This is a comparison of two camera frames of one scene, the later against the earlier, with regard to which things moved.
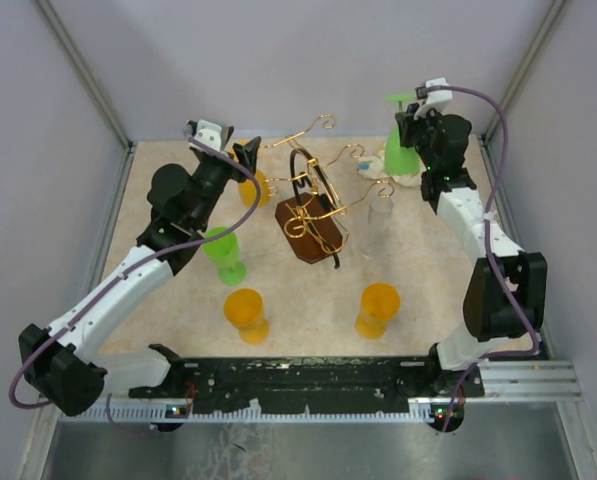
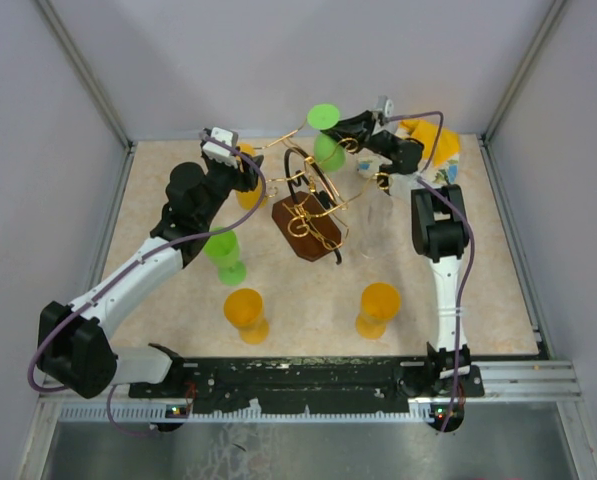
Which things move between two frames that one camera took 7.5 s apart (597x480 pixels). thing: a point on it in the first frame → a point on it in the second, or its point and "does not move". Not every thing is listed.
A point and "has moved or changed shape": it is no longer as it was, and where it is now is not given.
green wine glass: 400,160 has moved or changed shape
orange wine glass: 247,191 does not move
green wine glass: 223,252 does not move
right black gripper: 404,121 → 353,133
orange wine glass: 380,302 does not move
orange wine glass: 243,308 does not move
